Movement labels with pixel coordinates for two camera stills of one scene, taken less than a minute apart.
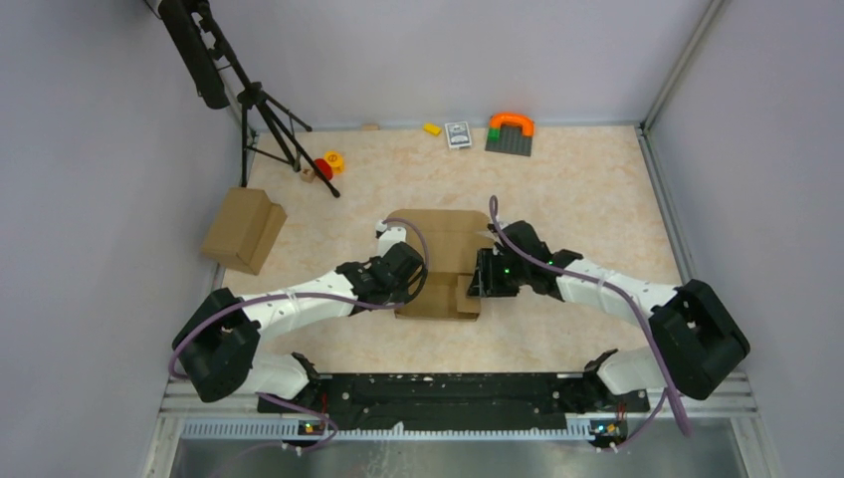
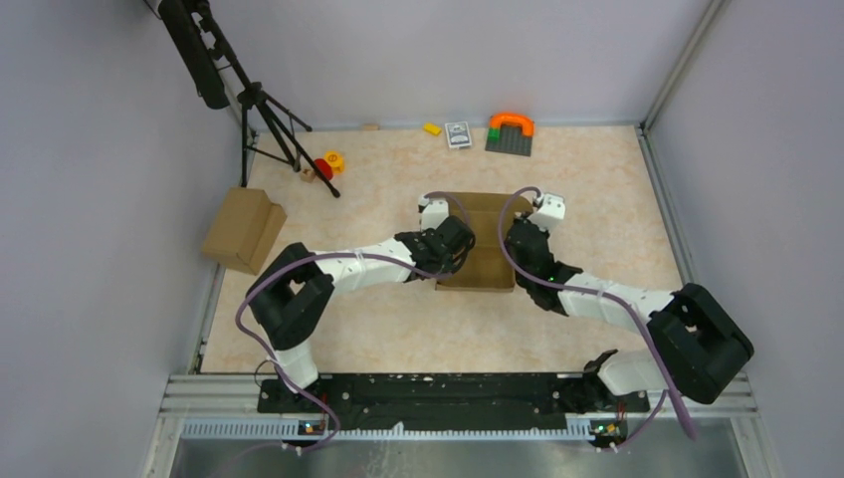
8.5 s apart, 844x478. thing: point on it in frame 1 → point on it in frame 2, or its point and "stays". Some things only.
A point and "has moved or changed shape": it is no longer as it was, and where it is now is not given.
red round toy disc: x=323 y=168 stays
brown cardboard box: x=454 y=239 has moved or changed shape
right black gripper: x=485 y=283 → x=519 y=220
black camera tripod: x=216 y=75 stays
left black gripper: x=401 y=294 → x=449 y=265
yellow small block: x=432 y=128 stays
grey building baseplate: x=512 y=140 stays
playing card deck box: x=458 y=134 stays
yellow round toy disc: x=336 y=161 stays
